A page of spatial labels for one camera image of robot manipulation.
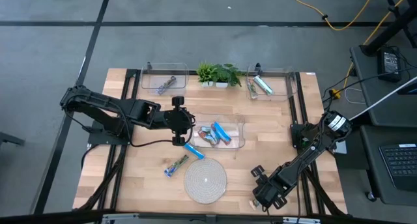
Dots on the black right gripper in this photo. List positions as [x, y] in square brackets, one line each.
[272, 189]

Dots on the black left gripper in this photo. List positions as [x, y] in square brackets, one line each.
[177, 120]

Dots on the blue granola bar brown end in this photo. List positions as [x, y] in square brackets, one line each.
[253, 204]

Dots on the blue and red granola bar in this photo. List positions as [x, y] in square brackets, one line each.
[208, 141]

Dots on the dark green granola bar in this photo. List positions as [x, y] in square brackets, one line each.
[166, 84]

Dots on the green granola bar purple end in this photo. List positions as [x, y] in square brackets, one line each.
[176, 165]

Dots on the green Chewy granola bar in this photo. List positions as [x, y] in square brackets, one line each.
[252, 90]

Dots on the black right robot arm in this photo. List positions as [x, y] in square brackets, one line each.
[306, 155]

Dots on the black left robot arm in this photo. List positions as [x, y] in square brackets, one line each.
[107, 105]

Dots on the clear plastic bin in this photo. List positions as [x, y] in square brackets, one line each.
[280, 87]
[164, 71]
[236, 120]

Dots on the round woven beige mat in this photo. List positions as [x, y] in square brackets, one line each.
[205, 181]

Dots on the broad-leaf plant white pot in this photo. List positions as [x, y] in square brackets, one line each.
[228, 75]

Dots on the grey controller box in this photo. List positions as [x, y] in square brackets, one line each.
[341, 147]

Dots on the black caster wheel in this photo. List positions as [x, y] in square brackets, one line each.
[370, 195]

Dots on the black table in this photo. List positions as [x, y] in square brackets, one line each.
[371, 172]

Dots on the yellow plug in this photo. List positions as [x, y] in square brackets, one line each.
[335, 93]

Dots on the black cart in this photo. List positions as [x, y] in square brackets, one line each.
[368, 87]

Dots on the black and grey boom pole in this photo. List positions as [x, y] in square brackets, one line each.
[384, 98]

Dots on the black power adapter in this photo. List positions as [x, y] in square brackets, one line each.
[389, 62]

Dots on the black furniture leg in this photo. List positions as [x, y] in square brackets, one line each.
[9, 138]

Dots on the black stand leg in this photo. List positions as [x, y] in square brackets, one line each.
[391, 28]

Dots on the silver bracket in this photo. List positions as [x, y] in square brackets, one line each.
[301, 220]
[120, 218]

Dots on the black aluminium table frame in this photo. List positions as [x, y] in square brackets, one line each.
[299, 108]

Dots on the black frame bar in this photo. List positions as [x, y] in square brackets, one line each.
[49, 217]

